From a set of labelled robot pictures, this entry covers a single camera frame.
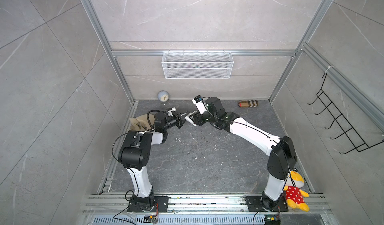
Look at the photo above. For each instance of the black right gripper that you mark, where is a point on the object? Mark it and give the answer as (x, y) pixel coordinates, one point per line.
(197, 118)

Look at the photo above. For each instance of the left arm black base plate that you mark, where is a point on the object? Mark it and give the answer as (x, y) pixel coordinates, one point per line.
(150, 204)

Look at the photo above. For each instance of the small grey desk clock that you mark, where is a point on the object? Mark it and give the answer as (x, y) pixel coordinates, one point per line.
(163, 96)

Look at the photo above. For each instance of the white remote control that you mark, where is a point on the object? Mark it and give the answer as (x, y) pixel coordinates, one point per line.
(190, 120)

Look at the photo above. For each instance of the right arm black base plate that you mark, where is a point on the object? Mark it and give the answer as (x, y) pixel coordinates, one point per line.
(264, 203)

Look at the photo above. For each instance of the beige cap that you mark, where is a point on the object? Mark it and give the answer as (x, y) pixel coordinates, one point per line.
(141, 124)

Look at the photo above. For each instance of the aluminium front rail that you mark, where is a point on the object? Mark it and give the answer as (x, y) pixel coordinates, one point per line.
(103, 204)

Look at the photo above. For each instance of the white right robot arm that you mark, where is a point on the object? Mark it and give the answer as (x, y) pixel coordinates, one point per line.
(281, 151)

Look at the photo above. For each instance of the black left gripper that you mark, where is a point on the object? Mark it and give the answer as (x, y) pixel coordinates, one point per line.
(178, 118)

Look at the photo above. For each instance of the black wall hook rack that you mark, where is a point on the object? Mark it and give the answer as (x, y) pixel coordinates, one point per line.
(340, 121)

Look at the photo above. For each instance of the white wire mesh basket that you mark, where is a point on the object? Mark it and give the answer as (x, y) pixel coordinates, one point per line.
(197, 65)

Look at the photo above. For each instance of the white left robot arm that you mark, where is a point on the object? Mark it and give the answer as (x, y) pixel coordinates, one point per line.
(135, 153)

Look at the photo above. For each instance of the yellow plush toy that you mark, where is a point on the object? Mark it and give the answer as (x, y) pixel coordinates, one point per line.
(293, 193)

